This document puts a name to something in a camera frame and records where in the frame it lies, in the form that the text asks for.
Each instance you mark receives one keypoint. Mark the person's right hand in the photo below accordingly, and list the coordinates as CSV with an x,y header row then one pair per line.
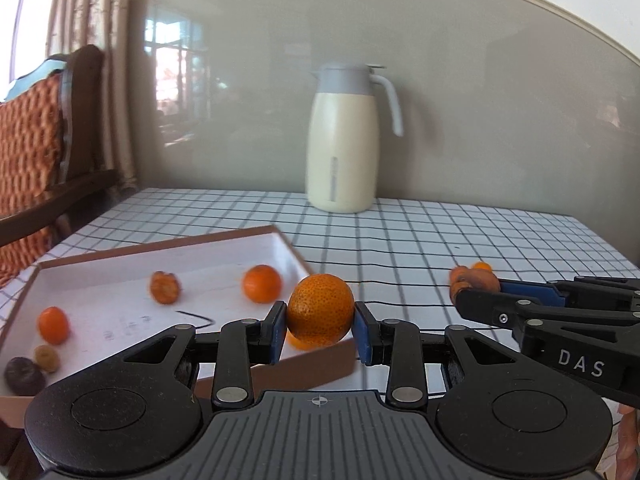
x,y
631,440

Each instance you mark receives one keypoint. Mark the cream thermos jug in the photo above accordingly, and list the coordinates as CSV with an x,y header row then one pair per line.
x,y
342,150

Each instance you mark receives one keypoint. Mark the beige curtain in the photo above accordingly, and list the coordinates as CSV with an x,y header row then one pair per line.
x,y
90,35

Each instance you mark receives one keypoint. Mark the white checked tablecloth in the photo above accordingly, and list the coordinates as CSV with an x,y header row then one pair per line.
x,y
425,240

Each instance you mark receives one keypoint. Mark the yellowish orange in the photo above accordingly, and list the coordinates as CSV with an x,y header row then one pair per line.
x,y
320,310

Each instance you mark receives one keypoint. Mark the small orange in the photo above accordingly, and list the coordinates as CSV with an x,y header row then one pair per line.
x,y
53,325

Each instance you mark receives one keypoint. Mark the dark wooden chair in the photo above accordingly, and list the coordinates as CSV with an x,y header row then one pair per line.
x,y
82,110

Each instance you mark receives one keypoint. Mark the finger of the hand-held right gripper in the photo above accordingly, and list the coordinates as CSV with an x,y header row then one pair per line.
x,y
490,310
530,291

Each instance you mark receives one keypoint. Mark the brown cardboard box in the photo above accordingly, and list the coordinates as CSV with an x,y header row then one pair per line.
x,y
125,265

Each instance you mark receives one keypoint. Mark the short carrot piece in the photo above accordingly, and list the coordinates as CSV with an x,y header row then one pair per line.
x,y
457,280

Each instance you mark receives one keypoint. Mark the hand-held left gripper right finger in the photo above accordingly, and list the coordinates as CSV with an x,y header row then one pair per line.
x,y
362,335

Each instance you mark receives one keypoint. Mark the carrot top piece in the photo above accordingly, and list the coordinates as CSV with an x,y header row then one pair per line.
x,y
165,287

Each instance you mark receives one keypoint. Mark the dark purple fruit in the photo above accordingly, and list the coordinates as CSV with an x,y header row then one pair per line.
x,y
24,376

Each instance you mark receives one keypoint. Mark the tiny orange kumquat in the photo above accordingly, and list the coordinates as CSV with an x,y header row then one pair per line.
x,y
482,266

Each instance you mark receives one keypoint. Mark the orange woven chair cushion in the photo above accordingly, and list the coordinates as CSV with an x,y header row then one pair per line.
x,y
27,150

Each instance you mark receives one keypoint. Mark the small brown round fruit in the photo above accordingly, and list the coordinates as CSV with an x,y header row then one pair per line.
x,y
47,358

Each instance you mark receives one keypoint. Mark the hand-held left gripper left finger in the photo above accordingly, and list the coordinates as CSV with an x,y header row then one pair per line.
x,y
277,332

